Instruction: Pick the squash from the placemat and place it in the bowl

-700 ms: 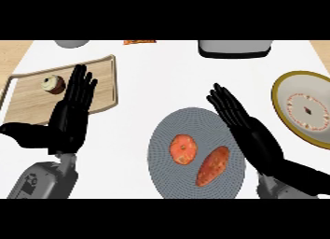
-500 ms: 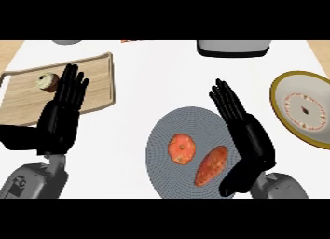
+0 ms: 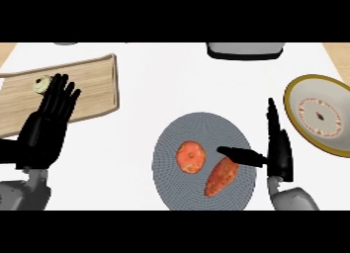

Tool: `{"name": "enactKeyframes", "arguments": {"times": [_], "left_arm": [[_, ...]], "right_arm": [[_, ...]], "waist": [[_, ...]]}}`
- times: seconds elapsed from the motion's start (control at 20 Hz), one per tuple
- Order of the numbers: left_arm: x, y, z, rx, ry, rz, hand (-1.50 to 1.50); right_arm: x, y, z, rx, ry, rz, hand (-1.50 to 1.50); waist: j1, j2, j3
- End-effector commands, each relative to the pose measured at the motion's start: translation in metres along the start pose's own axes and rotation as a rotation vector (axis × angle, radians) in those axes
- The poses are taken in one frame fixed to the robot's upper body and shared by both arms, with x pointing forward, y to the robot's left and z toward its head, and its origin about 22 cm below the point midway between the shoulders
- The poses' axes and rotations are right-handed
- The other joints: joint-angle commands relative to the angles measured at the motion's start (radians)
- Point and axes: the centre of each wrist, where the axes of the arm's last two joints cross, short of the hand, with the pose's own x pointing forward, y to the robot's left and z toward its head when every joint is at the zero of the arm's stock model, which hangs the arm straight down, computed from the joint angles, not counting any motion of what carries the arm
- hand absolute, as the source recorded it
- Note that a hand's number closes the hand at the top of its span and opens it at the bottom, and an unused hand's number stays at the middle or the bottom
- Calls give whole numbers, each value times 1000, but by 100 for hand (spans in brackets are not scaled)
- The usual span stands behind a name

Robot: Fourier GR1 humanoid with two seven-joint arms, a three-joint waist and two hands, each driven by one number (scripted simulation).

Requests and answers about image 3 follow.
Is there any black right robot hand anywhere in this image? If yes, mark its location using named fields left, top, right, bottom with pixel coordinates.
left=215, top=97, right=295, bottom=183

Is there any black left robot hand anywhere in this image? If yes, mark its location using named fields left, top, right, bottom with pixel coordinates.
left=0, top=72, right=82, bottom=171

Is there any grey and black appliance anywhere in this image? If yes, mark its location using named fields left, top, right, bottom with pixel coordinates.
left=203, top=42, right=286, bottom=61

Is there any pale green round vegetable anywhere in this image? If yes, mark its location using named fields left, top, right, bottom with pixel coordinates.
left=32, top=75, right=55, bottom=96

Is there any grey round placemat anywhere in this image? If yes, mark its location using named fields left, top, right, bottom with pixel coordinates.
left=151, top=112, right=258, bottom=211

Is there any wooden cutting board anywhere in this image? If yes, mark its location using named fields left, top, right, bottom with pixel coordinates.
left=0, top=52, right=120, bottom=139

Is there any orange round squash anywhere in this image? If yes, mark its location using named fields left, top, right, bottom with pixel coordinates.
left=174, top=140, right=206, bottom=175

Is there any white bowl with gold rim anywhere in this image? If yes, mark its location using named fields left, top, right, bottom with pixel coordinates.
left=283, top=73, right=350, bottom=158

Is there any orange sweet potato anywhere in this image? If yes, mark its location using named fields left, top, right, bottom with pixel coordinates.
left=202, top=156, right=240, bottom=199

